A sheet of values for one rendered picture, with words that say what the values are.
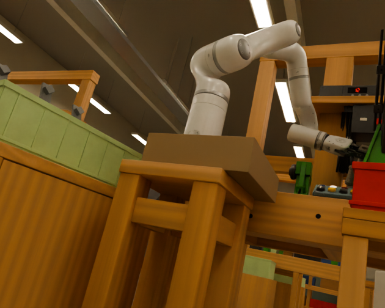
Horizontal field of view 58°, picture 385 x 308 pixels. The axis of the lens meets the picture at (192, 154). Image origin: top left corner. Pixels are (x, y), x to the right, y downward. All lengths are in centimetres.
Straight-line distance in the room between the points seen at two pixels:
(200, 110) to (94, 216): 48
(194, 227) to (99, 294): 31
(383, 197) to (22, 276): 92
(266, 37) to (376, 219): 85
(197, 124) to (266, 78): 114
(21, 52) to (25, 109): 803
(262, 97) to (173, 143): 119
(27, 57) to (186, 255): 853
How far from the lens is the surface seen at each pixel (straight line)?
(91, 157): 122
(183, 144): 99
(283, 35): 150
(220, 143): 94
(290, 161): 201
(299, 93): 164
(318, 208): 121
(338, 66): 214
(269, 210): 123
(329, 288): 846
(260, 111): 208
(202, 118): 110
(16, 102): 109
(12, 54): 896
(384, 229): 86
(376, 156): 151
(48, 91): 151
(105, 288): 100
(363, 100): 189
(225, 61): 120
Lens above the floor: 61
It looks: 17 degrees up
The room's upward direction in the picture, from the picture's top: 13 degrees clockwise
